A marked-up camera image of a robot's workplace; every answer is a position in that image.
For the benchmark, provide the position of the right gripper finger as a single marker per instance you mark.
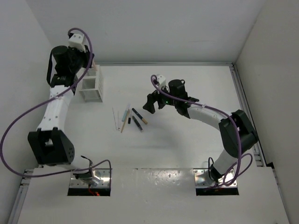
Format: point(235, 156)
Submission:
point(151, 97)
point(149, 106)

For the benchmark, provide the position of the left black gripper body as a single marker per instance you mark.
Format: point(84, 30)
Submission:
point(79, 59)

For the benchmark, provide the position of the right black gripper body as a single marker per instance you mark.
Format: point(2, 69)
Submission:
point(163, 99)

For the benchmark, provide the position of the dark green gold-tipped pen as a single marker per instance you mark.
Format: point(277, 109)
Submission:
point(140, 116)

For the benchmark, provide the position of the pink makeup pencil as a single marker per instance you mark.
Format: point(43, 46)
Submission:
point(94, 65)

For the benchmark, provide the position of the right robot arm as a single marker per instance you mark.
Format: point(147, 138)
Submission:
point(237, 132)

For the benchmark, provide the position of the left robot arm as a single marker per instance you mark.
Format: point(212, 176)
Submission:
point(49, 143)

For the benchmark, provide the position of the light blue makeup stick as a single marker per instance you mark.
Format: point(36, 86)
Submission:
point(125, 112)

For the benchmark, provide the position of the gold makeup pencil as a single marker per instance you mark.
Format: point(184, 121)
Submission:
point(125, 120)

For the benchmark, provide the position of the black concealer stick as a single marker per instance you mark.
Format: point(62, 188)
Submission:
point(137, 124)

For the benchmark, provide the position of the clear tube black cap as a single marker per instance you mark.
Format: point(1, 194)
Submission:
point(129, 116)

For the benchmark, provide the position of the white slatted organizer box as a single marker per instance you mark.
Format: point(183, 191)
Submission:
point(91, 85)

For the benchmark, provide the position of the thin white applicator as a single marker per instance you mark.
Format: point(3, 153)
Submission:
point(118, 121)

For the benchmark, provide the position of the thin white stick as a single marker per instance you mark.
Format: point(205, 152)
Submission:
point(114, 119)

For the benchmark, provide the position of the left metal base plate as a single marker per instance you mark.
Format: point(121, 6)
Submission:
point(100, 179)

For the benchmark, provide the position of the metal base plate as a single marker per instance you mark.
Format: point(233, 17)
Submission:
point(203, 181)
point(100, 179)

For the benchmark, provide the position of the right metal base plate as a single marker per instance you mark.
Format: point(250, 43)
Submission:
point(203, 181)

